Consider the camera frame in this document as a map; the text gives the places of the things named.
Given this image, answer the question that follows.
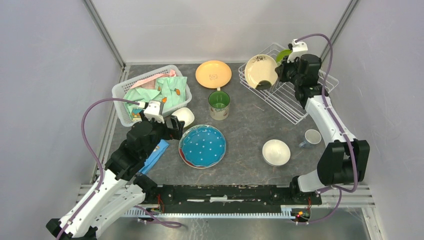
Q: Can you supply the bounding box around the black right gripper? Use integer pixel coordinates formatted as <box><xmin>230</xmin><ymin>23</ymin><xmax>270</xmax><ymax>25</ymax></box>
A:
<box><xmin>276</xmin><ymin>55</ymin><xmax>303</xmax><ymax>87</ymax></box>

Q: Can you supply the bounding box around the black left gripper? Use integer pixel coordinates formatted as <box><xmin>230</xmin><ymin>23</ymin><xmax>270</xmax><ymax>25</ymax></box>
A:
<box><xmin>140</xmin><ymin>110</ymin><xmax>185</xmax><ymax>159</ymax></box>

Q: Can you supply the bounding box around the lime green plate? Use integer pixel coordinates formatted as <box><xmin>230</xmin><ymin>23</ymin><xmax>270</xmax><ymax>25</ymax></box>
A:
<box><xmin>275</xmin><ymin>49</ymin><xmax>292</xmax><ymax>65</ymax></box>

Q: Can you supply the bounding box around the cream floral plate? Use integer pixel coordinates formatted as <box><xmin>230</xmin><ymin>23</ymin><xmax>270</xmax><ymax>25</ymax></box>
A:
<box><xmin>244</xmin><ymin>54</ymin><xmax>278</xmax><ymax>91</ymax></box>

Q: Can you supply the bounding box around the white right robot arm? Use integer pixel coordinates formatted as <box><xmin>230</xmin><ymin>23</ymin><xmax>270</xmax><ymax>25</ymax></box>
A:
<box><xmin>275</xmin><ymin>53</ymin><xmax>370</xmax><ymax>204</ymax></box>

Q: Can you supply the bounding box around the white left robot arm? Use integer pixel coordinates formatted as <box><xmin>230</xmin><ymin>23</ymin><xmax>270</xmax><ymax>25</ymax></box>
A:
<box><xmin>46</xmin><ymin>115</ymin><xmax>185</xmax><ymax>240</ymax></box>

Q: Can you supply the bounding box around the blue printed cloth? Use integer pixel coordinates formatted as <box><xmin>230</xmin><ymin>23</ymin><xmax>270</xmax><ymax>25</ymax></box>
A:
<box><xmin>139</xmin><ymin>139</ymin><xmax>169</xmax><ymax>175</ymax></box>

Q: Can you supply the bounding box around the blue dotted plate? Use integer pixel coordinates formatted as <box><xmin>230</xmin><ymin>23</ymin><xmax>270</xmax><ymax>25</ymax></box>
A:
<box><xmin>180</xmin><ymin>126</ymin><xmax>227</xmax><ymax>168</ymax></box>

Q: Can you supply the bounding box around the teal rimmed red plate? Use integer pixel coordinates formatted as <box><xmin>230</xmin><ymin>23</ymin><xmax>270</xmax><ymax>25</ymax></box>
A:
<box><xmin>178</xmin><ymin>124</ymin><xmax>227</xmax><ymax>170</ymax></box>

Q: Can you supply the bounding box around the green printed cloth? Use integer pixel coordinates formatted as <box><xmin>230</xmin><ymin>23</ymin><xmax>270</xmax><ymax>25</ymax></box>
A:
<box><xmin>111</xmin><ymin>73</ymin><xmax>191</xmax><ymax>116</ymax></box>

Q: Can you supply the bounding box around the green interior mug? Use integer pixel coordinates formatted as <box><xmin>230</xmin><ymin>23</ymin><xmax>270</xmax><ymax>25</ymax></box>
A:
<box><xmin>208</xmin><ymin>87</ymin><xmax>231</xmax><ymax>121</ymax></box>

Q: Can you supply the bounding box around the pink cloth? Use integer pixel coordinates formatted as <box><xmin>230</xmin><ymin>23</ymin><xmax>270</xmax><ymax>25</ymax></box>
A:
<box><xmin>130</xmin><ymin>70</ymin><xmax>176</xmax><ymax>89</ymax></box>

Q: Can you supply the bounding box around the orange plate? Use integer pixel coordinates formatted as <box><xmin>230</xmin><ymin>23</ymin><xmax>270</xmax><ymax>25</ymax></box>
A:
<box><xmin>195</xmin><ymin>60</ymin><xmax>232</xmax><ymax>90</ymax></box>

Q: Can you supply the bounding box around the small white blue cup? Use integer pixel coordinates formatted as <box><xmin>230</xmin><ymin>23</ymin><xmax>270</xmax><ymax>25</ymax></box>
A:
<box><xmin>298</xmin><ymin>129</ymin><xmax>322</xmax><ymax>148</ymax></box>

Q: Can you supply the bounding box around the white round bowl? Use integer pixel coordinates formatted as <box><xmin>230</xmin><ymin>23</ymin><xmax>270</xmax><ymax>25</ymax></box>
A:
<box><xmin>262</xmin><ymin>139</ymin><xmax>291</xmax><ymax>167</ymax></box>

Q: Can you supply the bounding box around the white wire dish rack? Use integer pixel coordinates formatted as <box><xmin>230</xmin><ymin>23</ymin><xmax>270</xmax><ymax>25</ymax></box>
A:
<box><xmin>238</xmin><ymin>43</ymin><xmax>339</xmax><ymax>125</ymax></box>

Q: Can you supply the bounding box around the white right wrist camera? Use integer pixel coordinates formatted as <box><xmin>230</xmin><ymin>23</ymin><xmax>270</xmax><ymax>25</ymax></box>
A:
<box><xmin>287</xmin><ymin>39</ymin><xmax>308</xmax><ymax>63</ymax></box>

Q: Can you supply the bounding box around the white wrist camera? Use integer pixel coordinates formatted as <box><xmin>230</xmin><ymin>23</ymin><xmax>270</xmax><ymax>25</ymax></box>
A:
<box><xmin>287</xmin><ymin>39</ymin><xmax>308</xmax><ymax>63</ymax></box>
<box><xmin>137</xmin><ymin>100</ymin><xmax>165</xmax><ymax>124</ymax></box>

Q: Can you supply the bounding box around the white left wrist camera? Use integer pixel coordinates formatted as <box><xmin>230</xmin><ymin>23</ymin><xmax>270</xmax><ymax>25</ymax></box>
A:
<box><xmin>137</xmin><ymin>100</ymin><xmax>165</xmax><ymax>124</ymax></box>

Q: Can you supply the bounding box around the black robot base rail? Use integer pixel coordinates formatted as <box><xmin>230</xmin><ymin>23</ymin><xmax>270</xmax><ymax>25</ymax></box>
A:
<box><xmin>134</xmin><ymin>175</ymin><xmax>322</xmax><ymax>214</ymax></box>

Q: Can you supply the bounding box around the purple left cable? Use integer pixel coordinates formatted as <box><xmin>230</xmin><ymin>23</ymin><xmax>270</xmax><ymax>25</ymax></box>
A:
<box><xmin>54</xmin><ymin>98</ymin><xmax>142</xmax><ymax>240</ymax></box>

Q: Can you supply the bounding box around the aluminium corner post right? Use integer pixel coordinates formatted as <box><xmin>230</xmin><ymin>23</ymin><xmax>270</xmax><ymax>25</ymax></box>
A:
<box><xmin>329</xmin><ymin>0</ymin><xmax>360</xmax><ymax>46</ymax></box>

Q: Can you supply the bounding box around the aluminium corner post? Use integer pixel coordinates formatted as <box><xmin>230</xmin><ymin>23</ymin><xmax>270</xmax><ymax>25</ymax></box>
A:
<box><xmin>82</xmin><ymin>0</ymin><xmax>126</xmax><ymax>69</ymax></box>
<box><xmin>329</xmin><ymin>0</ymin><xmax>360</xmax><ymax>46</ymax></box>

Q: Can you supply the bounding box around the aluminium corner post left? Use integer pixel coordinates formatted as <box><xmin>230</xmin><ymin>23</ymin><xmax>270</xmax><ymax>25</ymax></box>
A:
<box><xmin>82</xmin><ymin>0</ymin><xmax>126</xmax><ymax>69</ymax></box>

